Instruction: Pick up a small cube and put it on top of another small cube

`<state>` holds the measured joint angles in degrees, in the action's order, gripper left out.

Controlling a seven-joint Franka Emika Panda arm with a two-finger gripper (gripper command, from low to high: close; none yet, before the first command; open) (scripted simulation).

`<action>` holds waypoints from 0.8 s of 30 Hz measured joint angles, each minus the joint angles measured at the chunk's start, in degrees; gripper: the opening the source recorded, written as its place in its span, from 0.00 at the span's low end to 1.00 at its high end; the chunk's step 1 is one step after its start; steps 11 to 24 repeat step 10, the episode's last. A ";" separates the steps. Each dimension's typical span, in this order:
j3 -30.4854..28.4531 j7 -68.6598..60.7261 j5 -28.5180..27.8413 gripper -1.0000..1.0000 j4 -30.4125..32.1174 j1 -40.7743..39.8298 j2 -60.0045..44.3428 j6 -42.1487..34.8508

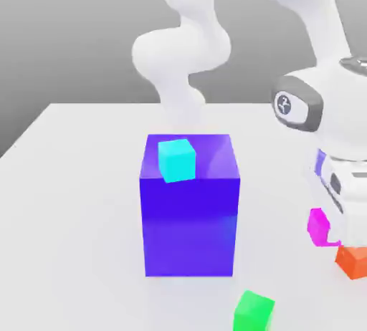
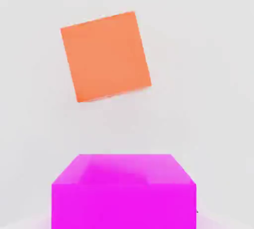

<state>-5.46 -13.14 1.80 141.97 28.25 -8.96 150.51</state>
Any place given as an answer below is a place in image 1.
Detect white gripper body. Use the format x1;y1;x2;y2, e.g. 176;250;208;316
328;160;367;249

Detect small magenta cube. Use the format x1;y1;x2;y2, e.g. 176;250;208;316
307;207;343;249

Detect small orange cube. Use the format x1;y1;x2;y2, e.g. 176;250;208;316
334;246;367;281

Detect small green cube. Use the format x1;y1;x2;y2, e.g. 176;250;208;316
232;289;277;331

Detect small cyan cube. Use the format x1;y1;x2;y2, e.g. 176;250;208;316
157;138;197;185

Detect large blue box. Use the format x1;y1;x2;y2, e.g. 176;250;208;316
139;133;242;278

